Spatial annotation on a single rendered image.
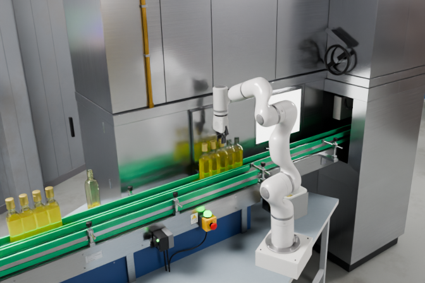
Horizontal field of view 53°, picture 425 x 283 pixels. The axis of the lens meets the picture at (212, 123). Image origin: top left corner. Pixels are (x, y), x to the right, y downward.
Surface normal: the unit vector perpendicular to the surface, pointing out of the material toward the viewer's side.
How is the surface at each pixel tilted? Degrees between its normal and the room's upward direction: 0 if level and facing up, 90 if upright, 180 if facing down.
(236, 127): 90
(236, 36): 90
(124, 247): 90
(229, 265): 0
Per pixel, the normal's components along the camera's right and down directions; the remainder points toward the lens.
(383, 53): 0.57, 0.26
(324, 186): -0.82, 0.22
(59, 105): 0.86, 0.15
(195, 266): -0.03, -0.94
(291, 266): -0.51, 0.30
